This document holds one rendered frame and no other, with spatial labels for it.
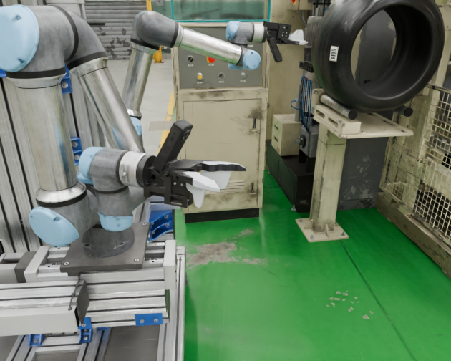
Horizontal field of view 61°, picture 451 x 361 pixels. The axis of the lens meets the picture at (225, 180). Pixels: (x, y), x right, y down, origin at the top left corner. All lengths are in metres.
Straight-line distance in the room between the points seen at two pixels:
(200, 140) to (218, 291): 0.92
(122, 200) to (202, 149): 1.55
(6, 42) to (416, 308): 2.00
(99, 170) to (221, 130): 1.59
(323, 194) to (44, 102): 1.85
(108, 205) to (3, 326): 0.49
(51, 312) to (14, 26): 0.71
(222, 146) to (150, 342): 1.29
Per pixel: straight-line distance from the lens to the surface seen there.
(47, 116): 0.90
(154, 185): 0.81
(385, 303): 2.17
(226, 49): 1.56
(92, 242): 1.14
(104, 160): 0.84
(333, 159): 2.35
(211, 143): 2.39
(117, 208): 0.89
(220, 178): 0.82
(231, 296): 2.05
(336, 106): 1.98
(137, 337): 1.61
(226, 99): 2.34
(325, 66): 1.83
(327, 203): 2.47
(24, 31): 0.84
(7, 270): 1.30
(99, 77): 0.96
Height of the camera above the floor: 1.37
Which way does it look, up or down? 25 degrees down
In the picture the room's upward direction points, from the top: straight up
